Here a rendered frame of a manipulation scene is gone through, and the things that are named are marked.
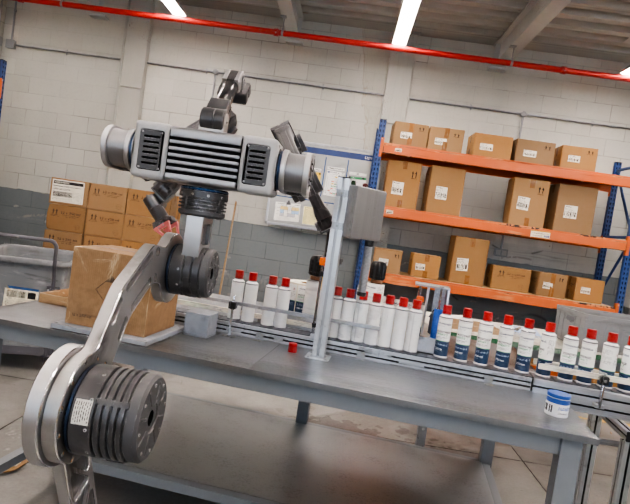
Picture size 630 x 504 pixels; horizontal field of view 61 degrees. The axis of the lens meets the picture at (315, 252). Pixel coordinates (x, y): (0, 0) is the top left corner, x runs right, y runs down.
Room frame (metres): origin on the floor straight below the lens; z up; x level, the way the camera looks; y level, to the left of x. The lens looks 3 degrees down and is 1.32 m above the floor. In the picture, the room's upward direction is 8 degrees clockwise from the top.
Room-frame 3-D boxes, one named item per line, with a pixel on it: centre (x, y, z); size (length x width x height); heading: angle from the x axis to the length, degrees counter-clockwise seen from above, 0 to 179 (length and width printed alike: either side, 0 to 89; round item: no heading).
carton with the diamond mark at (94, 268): (1.93, 0.66, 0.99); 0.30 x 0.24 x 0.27; 81
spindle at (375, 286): (2.67, -0.33, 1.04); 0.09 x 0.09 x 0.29
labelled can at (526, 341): (1.98, -0.83, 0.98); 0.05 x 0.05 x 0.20
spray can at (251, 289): (2.16, 0.23, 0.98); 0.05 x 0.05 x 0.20
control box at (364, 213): (2.01, -0.14, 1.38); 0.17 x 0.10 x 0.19; 135
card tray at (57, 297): (2.29, 0.93, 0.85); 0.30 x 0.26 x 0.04; 80
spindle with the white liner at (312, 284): (2.40, -0.02, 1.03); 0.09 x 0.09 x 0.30
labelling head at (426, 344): (2.13, -0.48, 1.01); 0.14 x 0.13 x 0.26; 80
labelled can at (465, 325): (2.02, -0.61, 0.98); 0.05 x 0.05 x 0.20
